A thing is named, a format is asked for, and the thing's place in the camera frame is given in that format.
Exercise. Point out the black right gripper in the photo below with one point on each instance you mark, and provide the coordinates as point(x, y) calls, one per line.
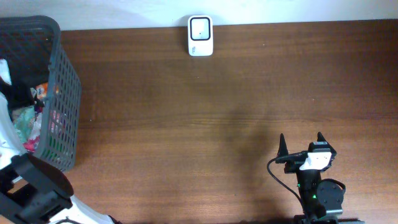
point(292, 158)

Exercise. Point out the mint green snack packet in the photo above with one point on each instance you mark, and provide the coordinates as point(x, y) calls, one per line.
point(23, 121)

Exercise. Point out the red purple tissue pack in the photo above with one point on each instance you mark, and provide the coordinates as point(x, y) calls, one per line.
point(34, 137)

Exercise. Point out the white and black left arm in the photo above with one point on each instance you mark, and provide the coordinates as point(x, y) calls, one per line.
point(33, 191)

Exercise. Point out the white barcode scanner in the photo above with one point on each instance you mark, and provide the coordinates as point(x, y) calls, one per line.
point(200, 36)

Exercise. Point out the orange snack packet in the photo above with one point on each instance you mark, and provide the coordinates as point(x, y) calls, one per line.
point(43, 92)

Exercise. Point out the dark grey plastic basket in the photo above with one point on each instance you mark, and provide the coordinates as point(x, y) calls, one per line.
point(34, 53)

